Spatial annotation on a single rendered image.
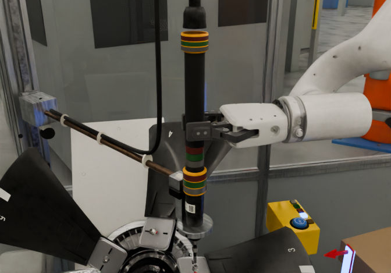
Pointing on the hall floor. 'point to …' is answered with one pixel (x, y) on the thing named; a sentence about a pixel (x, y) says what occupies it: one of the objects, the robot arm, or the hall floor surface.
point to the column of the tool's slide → (10, 60)
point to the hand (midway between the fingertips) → (195, 126)
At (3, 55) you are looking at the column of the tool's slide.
